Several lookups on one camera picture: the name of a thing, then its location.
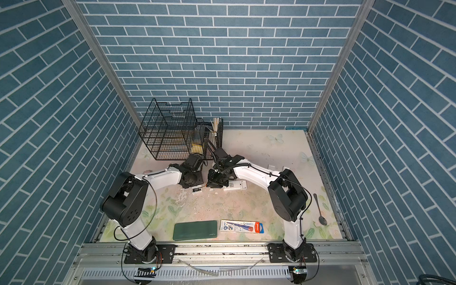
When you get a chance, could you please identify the white remote control with screen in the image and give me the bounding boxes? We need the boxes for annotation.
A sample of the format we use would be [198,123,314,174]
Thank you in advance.
[192,188,203,194]

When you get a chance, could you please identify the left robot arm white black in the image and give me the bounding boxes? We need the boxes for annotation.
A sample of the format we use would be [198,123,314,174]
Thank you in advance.
[100,153,204,264]

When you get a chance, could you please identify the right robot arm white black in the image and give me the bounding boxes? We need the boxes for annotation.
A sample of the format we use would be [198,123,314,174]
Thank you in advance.
[207,148,310,262]

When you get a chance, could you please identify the yellow item in basket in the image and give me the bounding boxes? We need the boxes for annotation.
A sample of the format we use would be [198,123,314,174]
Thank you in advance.
[190,142,204,155]

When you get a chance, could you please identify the green flat case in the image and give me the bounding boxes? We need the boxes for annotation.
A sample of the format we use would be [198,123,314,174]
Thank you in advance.
[173,220,218,241]

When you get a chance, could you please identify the white blue red package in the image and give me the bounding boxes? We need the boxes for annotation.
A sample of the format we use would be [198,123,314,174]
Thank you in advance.
[220,220,264,234]

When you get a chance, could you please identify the metal spoon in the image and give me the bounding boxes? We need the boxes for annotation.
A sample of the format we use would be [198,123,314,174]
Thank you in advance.
[313,194,328,226]

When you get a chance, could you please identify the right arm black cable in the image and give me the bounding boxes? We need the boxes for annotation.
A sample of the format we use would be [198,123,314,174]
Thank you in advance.
[202,137,282,179]

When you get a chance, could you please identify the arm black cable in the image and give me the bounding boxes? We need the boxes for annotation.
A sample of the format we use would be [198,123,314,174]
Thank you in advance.
[202,137,282,179]
[113,177,158,242]

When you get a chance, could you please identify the black wire mesh basket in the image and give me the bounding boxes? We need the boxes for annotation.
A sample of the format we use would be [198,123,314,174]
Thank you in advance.
[192,118,223,160]

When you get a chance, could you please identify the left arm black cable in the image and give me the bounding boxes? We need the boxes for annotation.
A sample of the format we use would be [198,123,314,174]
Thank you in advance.
[113,177,158,242]

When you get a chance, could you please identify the black wire file rack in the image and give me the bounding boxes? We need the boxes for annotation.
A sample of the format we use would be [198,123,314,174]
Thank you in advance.
[138,99,197,160]

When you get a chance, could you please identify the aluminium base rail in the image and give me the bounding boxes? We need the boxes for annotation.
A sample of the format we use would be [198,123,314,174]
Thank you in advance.
[64,240,375,285]

